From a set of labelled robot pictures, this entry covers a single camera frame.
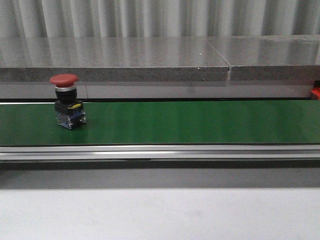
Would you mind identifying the red mushroom push button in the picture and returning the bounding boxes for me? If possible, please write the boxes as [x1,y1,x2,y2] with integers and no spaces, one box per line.
[49,73,87,130]

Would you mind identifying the grey stone slab left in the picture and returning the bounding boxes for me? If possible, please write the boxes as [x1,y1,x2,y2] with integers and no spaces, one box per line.
[0,37,228,83]

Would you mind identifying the grey stone slab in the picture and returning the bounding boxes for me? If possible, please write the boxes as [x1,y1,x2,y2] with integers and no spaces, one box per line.
[0,37,228,83]
[207,35,320,85]

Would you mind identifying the grey stone slab right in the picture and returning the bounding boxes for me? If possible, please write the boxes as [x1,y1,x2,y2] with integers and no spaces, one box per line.
[207,35,320,85]

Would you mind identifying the green conveyor belt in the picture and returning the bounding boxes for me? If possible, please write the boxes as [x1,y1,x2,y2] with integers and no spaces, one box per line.
[0,100,320,146]

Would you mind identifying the red plastic tray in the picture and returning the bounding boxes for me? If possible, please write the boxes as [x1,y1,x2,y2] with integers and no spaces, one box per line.
[311,87,320,100]

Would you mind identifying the grey corrugated curtain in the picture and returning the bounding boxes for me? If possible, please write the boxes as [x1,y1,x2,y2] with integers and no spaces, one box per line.
[0,0,320,38]

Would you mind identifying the aluminium conveyor side rail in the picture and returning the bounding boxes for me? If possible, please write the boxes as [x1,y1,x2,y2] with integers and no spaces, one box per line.
[0,144,320,170]

